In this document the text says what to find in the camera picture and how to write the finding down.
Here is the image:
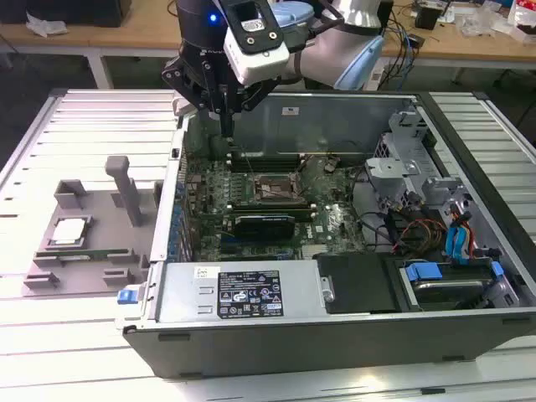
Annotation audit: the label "green motherboard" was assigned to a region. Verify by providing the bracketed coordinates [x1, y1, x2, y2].
[183, 151, 372, 261]

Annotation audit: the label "black plastic shroud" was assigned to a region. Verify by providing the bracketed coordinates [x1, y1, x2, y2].
[316, 252, 401, 316]

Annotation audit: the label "blue flat wire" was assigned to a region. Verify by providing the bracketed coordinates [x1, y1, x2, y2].
[444, 225, 460, 263]
[455, 224, 473, 265]

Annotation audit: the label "tall black box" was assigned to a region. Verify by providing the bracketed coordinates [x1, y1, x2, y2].
[378, 0, 395, 31]

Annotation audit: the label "green RAM stick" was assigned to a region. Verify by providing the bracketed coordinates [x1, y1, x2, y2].
[35, 248, 131, 264]

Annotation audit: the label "CPU socket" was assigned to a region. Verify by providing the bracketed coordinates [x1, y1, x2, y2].
[250, 172, 302, 204]

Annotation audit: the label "large black box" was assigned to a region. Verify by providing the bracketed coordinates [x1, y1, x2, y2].
[0, 0, 133, 28]

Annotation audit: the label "clear plastic bags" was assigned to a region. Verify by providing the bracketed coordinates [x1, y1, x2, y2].
[459, 4, 513, 39]

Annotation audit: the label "black graphics card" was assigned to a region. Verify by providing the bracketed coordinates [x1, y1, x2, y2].
[231, 214, 296, 243]

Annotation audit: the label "crumpled clear plastic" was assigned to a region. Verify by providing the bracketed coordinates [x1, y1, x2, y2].
[24, 11, 69, 39]

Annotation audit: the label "grey case corner latch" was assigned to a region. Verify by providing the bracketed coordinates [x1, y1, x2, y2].
[172, 95, 198, 116]

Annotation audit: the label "red yellow black wire bundle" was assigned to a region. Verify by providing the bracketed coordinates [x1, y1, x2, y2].
[387, 209, 450, 255]

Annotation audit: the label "silver power supply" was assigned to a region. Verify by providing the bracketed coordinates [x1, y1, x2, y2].
[155, 260, 328, 324]

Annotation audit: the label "small black yellow box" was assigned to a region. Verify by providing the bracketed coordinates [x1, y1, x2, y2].
[414, 3, 441, 31]

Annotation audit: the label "wooden desk white frame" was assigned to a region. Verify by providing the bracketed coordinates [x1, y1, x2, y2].
[0, 0, 536, 91]

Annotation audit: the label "silver chipset heatsink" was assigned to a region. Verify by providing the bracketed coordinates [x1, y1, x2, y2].
[301, 245, 334, 260]

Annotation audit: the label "black rating label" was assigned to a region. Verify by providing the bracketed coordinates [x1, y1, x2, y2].
[216, 269, 286, 320]

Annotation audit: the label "silver CPU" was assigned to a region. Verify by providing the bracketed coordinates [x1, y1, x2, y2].
[49, 217, 91, 249]

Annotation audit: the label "grey parts rack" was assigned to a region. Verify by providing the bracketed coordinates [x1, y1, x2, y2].
[23, 155, 163, 297]

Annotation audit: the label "hard disk blue carrier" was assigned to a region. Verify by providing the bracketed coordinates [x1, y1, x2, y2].
[399, 260, 506, 312]

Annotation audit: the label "open black PC case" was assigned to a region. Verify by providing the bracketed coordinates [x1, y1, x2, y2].
[115, 86, 536, 380]

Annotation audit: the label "white labelled box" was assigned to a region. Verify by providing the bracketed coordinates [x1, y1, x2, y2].
[367, 66, 385, 90]

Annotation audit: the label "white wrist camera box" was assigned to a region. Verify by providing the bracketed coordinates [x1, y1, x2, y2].
[223, 0, 291, 85]

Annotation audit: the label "silver metal drive cage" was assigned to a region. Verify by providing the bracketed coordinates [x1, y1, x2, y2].
[363, 109, 477, 229]

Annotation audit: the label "black cylinder component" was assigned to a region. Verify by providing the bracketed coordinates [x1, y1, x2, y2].
[209, 133, 229, 159]

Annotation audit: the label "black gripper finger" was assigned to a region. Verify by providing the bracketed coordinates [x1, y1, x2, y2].
[225, 78, 279, 138]
[162, 57, 228, 137]

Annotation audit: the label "white red bag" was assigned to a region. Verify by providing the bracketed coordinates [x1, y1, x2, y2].
[507, 0, 536, 44]

